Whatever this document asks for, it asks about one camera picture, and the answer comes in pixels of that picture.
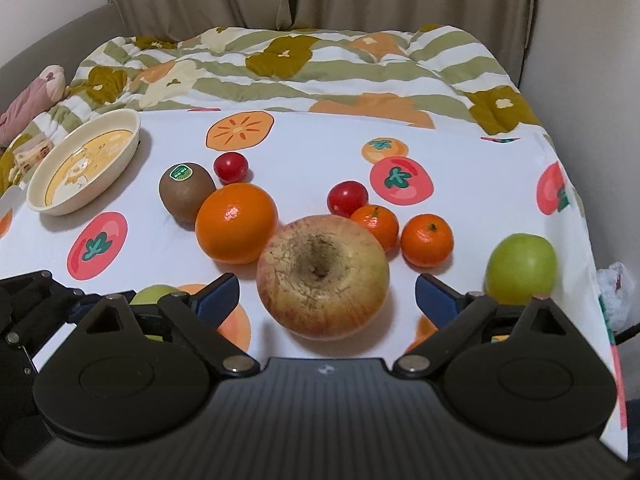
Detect brown kiwi with sticker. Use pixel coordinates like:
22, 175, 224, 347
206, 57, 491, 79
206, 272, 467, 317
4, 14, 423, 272
158, 162, 216, 224

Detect small mandarin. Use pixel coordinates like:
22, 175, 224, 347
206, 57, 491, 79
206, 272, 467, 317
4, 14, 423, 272
350, 204, 399, 252
400, 214, 454, 268

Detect cream bowl with bear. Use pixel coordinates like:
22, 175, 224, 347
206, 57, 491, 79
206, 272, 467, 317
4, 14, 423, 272
26, 110, 141, 217

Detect green apple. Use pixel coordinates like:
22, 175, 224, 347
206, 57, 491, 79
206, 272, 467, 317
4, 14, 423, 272
485, 233, 558, 306
129, 284, 179, 342

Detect red cherry tomato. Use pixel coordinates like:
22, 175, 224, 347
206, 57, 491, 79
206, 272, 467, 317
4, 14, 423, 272
326, 180, 369, 218
213, 152, 250, 184

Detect green striped floral quilt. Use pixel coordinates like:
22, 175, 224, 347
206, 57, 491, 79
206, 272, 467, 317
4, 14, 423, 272
0, 23, 547, 196

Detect large orange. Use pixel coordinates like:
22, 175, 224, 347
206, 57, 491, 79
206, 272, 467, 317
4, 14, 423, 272
195, 183, 279, 264

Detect white fruit-print cloth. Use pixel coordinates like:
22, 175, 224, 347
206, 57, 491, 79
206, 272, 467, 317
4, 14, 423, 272
1, 110, 628, 479

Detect pink plush toy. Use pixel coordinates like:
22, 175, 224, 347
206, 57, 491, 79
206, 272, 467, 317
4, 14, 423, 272
0, 65, 67, 148

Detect white plastic bag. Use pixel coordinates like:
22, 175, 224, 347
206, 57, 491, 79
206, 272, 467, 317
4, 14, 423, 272
597, 262, 637, 333

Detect large red-yellow apple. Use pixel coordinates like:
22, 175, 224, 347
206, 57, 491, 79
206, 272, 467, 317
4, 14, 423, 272
256, 214, 390, 340

